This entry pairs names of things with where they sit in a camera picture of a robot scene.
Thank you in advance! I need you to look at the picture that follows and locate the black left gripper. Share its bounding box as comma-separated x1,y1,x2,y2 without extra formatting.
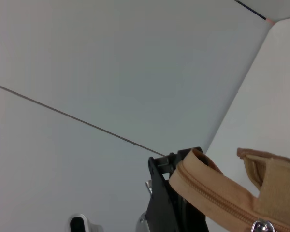
145,146,210,232

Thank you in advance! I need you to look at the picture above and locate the khaki canvas food bag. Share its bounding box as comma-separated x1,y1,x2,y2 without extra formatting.
169,147,290,232

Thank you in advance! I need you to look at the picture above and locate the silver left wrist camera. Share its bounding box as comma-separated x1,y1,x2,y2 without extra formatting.
67,213,104,232

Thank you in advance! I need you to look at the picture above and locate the silver metal zipper pull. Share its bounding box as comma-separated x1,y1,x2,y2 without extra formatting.
251,216,281,232

